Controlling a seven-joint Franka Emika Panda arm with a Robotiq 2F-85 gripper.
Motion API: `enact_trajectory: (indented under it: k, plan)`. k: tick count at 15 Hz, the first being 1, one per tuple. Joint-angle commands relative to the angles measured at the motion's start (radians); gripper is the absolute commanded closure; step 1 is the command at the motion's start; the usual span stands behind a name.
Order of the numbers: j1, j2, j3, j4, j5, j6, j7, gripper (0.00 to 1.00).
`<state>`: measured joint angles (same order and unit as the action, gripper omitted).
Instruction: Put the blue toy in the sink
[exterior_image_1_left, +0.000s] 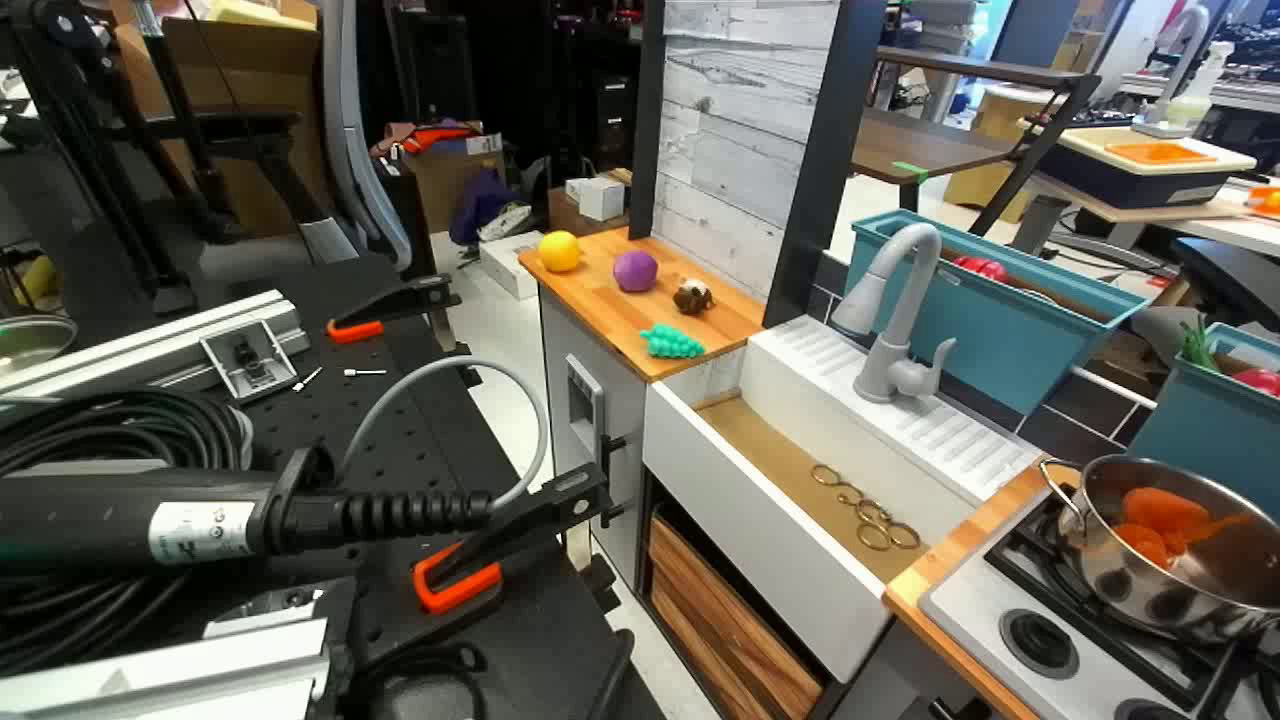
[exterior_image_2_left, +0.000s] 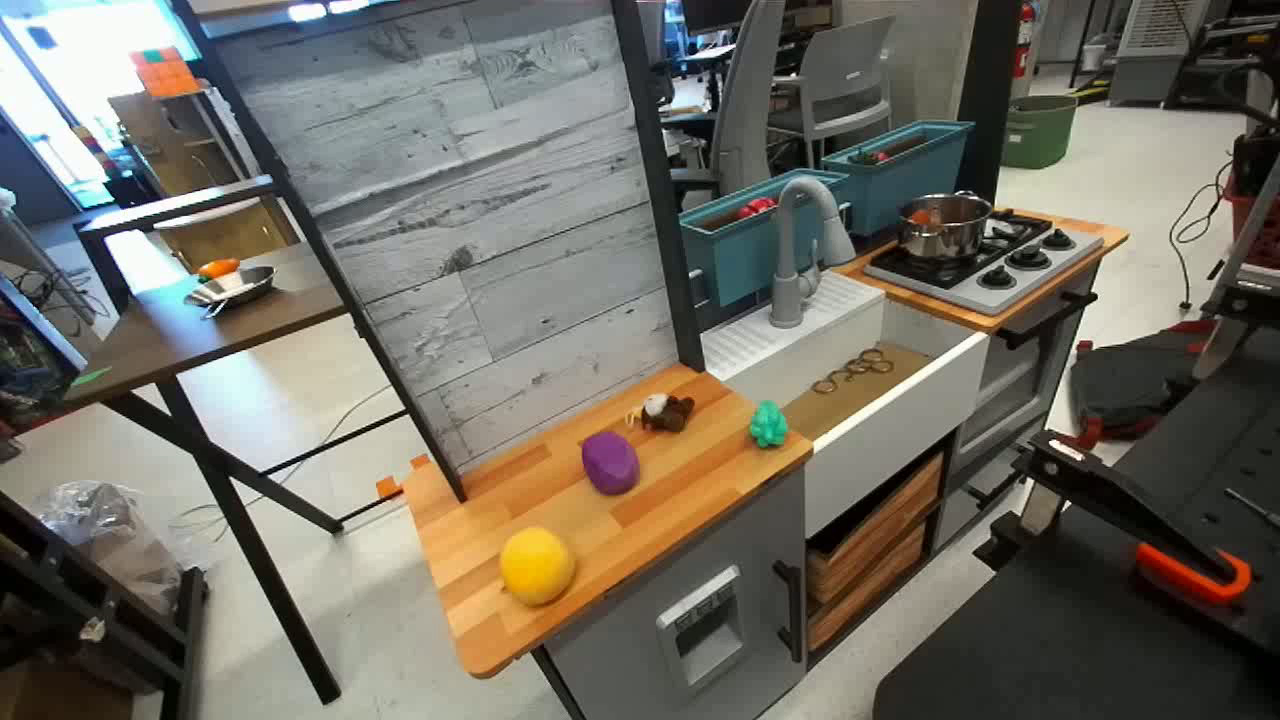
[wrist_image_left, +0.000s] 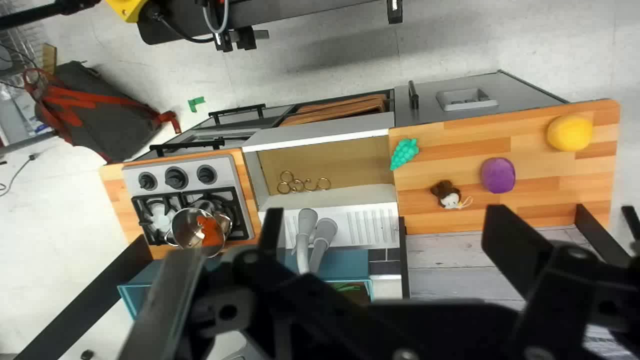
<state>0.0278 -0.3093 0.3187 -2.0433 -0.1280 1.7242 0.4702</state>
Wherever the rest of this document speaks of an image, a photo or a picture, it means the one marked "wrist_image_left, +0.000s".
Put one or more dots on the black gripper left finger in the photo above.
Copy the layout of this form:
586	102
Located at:
270	233

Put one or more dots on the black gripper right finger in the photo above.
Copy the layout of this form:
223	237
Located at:
516	251

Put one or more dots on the blue-green toy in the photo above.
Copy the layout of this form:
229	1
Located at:
402	154

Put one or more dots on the gray toy faucet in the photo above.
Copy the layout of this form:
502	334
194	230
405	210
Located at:
308	230

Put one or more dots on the gray toy stove top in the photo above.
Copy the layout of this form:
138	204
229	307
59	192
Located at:
227	175

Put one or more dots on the purple toy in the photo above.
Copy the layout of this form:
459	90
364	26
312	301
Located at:
499	177

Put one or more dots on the brown and white toy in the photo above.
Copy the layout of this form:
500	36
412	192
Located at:
448	195

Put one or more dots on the white toy sink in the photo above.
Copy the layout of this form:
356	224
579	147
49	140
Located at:
312	139

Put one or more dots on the wooden toy kitchen unit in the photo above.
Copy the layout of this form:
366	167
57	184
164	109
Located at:
532	143

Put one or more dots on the yellow toy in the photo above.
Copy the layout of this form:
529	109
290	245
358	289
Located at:
569	132

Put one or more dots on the metal pot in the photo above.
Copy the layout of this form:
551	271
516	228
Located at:
190	230

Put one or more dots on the teal storage box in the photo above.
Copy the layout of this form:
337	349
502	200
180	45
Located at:
346	263

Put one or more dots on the black metal stand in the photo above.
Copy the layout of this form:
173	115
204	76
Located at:
180	16

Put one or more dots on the yellow block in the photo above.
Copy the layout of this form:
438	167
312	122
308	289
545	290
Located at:
124	9

